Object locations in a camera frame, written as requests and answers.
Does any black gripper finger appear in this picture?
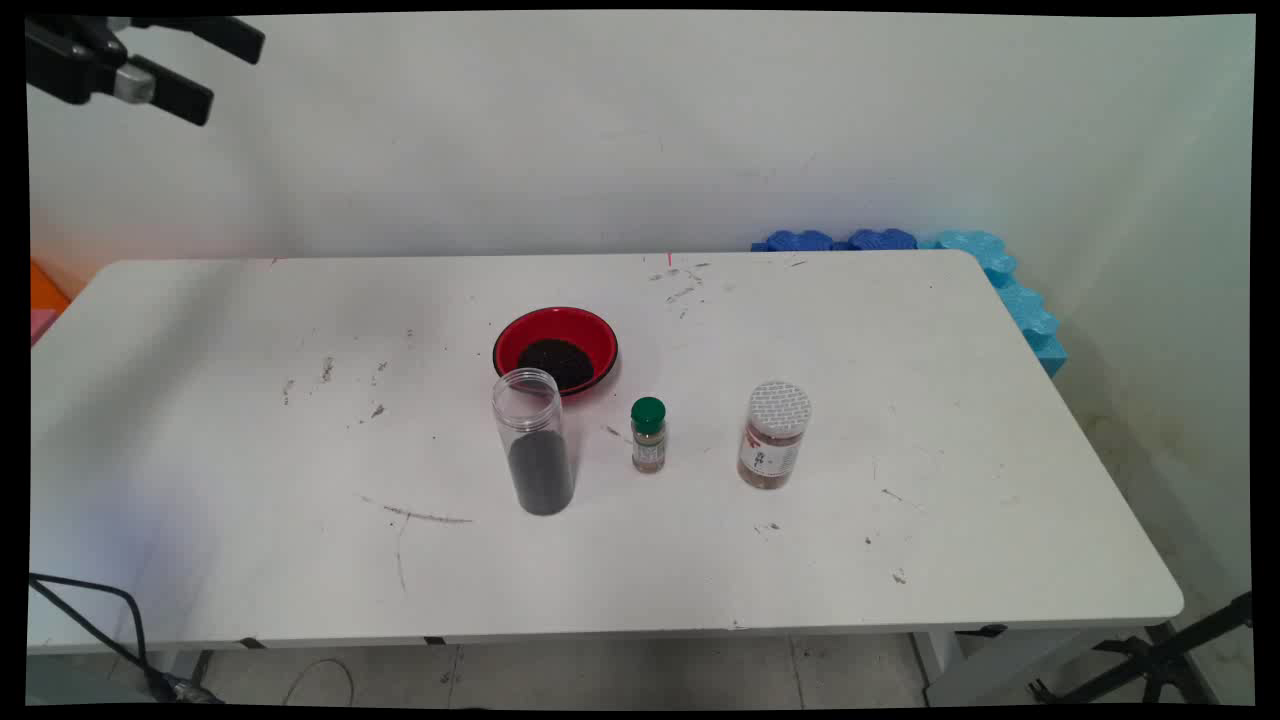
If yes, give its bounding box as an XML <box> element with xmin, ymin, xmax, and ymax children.
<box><xmin>113</xmin><ymin>55</ymin><xmax>215</xmax><ymax>127</ymax></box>
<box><xmin>100</xmin><ymin>15</ymin><xmax>267</xmax><ymax>67</ymax></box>

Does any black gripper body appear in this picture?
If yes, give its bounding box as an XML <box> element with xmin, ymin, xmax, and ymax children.
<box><xmin>25</xmin><ymin>15</ymin><xmax>131</xmax><ymax>107</ymax></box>

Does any tall clear plastic jar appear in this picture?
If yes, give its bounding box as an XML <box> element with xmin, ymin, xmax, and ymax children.
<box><xmin>491</xmin><ymin>368</ymin><xmax>577</xmax><ymax>517</ymax></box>

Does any black seeds heap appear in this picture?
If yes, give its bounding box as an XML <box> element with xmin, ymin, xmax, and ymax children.
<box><xmin>507</xmin><ymin>430</ymin><xmax>576</xmax><ymax>517</ymax></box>
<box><xmin>516</xmin><ymin>338</ymin><xmax>596</xmax><ymax>391</ymax></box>

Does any orange foam mat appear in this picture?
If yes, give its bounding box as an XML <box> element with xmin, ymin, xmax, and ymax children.
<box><xmin>30</xmin><ymin>258</ymin><xmax>72</xmax><ymax>313</ymax></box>

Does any red bowl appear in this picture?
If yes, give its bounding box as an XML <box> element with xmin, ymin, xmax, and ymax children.
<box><xmin>492</xmin><ymin>306</ymin><xmax>619</xmax><ymax>399</ymax></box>

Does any green-lid spice bottle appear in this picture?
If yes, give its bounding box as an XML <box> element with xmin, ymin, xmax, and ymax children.
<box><xmin>630</xmin><ymin>396</ymin><xmax>668</xmax><ymax>474</ymax></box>

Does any white-lid jar of nuts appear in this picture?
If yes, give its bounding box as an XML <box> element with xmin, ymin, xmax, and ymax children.
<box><xmin>737</xmin><ymin>380</ymin><xmax>813</xmax><ymax>491</ymax></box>

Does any light blue foam strip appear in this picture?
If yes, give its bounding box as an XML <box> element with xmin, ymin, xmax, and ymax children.
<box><xmin>920</xmin><ymin>230</ymin><xmax>1069</xmax><ymax>379</ymax></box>

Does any white table leg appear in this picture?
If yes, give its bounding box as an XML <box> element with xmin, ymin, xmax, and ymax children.
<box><xmin>912</xmin><ymin>628</ymin><xmax>1151</xmax><ymax>706</ymax></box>

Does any black tripod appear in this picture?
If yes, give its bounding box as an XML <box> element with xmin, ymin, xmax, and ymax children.
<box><xmin>1030</xmin><ymin>592</ymin><xmax>1253</xmax><ymax>706</ymax></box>

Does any thick black hanging cable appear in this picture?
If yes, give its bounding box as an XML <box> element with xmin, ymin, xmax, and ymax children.
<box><xmin>30</xmin><ymin>573</ymin><xmax>223</xmax><ymax>703</ymax></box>

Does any thin grey looped cable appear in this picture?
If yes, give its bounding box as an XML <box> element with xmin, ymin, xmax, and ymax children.
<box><xmin>283</xmin><ymin>658</ymin><xmax>356</xmax><ymax>706</ymax></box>

